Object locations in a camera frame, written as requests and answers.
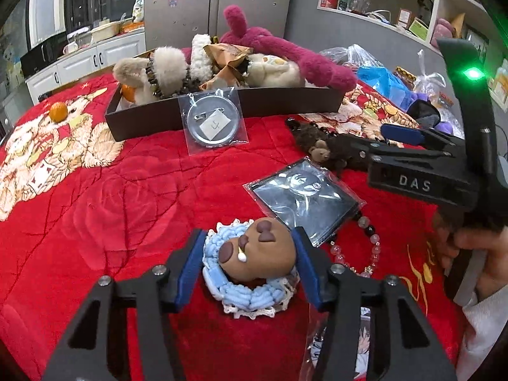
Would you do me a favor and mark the brown bear head charm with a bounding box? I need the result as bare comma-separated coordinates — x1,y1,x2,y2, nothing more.
218,217,296,282

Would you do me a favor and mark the brown paper bear box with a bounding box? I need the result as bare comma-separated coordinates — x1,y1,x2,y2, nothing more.
200,43,253,91

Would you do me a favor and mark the magenta plush bear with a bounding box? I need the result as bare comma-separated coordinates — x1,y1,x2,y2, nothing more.
180,4,358,93

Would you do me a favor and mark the wooden bead bracelet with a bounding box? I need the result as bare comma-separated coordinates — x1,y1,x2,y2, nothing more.
144,57,203,100

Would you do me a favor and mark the cream fluffy plush toy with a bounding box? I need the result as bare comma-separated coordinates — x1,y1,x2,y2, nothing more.
113,35,212,106

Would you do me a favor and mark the orange mandarin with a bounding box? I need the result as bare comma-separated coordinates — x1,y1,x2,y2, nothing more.
121,84,136,103
48,102,69,123

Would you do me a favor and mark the person right hand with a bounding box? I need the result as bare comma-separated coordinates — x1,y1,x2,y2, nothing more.
432,209,507,306

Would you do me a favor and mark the purple cloth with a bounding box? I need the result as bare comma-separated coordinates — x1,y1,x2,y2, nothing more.
406,93,456,135

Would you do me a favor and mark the round anime badge in bag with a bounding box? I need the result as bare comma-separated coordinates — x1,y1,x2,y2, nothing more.
299,305,371,380

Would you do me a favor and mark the clear plastic bag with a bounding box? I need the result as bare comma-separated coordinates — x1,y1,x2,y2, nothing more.
413,49,465,139

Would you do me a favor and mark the blue plastic bag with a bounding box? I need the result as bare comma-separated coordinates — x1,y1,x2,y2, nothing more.
357,66,414,111

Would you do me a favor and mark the dark anime card sleeve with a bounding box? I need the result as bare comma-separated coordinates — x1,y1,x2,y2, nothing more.
244,157,364,247

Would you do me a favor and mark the red bear print blanket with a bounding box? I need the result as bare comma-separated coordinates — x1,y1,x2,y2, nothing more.
0,70,469,381

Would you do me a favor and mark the pink pouch on shelf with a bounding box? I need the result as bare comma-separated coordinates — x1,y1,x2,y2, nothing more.
431,17,456,49

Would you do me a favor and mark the cream plush puppy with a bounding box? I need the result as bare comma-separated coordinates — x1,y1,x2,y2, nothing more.
244,53,306,88

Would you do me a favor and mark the silver pin badge in bag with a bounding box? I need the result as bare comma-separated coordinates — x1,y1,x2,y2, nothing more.
178,87,249,155

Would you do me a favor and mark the blue white crochet scrunchie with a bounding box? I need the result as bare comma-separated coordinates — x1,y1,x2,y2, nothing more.
202,218,300,320

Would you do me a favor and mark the silver double door refrigerator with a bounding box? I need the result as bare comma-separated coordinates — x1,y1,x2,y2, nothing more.
145,0,290,50

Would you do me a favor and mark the black shallow tray box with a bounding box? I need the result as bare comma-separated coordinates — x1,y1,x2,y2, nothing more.
104,46,346,143

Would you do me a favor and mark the white kitchen cabinet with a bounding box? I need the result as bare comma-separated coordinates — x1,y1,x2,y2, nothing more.
26,28,145,104

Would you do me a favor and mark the black microwave oven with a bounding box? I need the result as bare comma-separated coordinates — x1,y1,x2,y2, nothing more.
21,32,68,79

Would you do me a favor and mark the white mug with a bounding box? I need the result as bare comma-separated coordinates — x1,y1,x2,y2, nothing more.
63,41,79,55

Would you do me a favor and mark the pink crystal bead bracelet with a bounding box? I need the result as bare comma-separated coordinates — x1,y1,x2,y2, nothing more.
329,211,383,280

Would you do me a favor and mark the white wall shelf unit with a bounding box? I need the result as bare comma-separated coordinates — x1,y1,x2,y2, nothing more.
316,0,508,112

